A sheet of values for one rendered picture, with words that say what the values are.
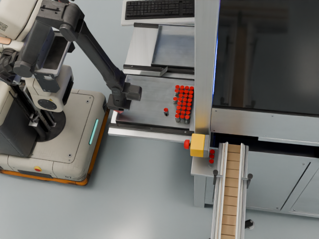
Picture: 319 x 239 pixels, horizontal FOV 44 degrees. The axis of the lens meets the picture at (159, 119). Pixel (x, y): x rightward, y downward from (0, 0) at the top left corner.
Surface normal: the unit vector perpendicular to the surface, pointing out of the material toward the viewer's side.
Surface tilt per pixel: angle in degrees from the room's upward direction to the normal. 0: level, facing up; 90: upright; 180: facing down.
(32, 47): 91
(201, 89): 90
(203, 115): 90
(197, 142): 0
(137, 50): 0
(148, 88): 0
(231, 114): 90
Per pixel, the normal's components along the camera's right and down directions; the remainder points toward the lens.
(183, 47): -0.07, -0.50
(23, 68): -0.15, 0.88
